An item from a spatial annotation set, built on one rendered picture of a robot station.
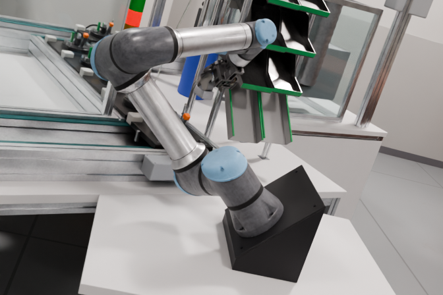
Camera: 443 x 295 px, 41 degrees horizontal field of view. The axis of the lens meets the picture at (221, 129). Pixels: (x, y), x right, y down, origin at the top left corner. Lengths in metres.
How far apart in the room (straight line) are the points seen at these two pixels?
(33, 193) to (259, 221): 0.64
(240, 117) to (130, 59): 0.87
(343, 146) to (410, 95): 3.16
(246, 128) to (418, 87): 4.52
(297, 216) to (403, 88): 5.05
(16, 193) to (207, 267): 0.57
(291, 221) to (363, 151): 2.13
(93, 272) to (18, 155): 0.47
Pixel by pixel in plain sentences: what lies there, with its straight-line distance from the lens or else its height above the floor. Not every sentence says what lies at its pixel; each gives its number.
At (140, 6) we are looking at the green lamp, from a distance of 2.07.
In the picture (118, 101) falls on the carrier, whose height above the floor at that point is 0.97.
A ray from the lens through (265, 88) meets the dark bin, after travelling 2.22.
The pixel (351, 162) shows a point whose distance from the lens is 3.69.
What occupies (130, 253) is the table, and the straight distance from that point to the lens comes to 1.59.
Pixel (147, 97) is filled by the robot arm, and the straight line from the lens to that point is 1.62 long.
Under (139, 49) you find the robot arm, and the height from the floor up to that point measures 1.36.
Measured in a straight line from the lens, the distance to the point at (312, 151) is 3.41.
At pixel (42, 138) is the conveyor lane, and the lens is 2.00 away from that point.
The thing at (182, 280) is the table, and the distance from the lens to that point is 1.55.
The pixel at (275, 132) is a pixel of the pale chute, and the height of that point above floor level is 1.02.
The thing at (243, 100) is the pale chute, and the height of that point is 1.11.
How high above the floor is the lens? 1.68
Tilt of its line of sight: 17 degrees down
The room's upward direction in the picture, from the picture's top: 17 degrees clockwise
